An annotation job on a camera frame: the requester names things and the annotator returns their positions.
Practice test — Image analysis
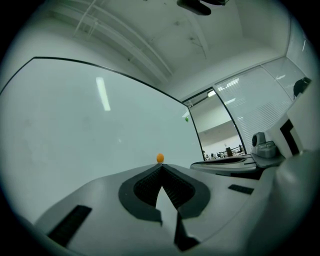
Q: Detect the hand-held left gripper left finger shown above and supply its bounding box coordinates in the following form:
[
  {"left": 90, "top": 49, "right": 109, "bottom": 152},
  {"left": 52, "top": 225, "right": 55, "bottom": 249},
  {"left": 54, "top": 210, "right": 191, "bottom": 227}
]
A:
[{"left": 33, "top": 163, "right": 176, "bottom": 252}]

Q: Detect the black ceiling fixture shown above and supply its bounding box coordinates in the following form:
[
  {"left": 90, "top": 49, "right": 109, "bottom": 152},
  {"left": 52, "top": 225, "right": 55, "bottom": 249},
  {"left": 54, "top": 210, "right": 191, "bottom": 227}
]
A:
[{"left": 176, "top": 0, "right": 227, "bottom": 16}]

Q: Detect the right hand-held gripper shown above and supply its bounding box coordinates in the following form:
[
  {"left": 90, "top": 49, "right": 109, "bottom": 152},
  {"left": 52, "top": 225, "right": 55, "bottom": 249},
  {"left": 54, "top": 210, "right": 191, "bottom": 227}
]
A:
[{"left": 252, "top": 79, "right": 320, "bottom": 216}]

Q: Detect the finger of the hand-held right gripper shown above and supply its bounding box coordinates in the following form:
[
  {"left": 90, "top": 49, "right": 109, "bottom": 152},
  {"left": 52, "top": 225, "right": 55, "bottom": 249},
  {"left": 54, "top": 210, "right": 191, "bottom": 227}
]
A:
[{"left": 189, "top": 154, "right": 263, "bottom": 180}]

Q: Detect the grey gripper camera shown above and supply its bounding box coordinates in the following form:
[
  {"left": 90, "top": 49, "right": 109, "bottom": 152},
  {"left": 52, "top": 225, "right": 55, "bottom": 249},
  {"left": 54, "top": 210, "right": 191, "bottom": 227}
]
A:
[{"left": 251, "top": 132, "right": 278, "bottom": 159}]

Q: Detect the white whiteboard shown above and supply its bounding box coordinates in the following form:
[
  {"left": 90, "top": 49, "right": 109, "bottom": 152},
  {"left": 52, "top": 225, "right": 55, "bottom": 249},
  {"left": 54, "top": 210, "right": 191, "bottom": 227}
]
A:
[{"left": 0, "top": 56, "right": 204, "bottom": 226}]

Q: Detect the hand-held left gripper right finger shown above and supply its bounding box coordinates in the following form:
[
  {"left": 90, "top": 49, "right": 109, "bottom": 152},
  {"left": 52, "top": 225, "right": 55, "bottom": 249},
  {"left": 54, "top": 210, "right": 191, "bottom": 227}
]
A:
[{"left": 161, "top": 163, "right": 273, "bottom": 251}]

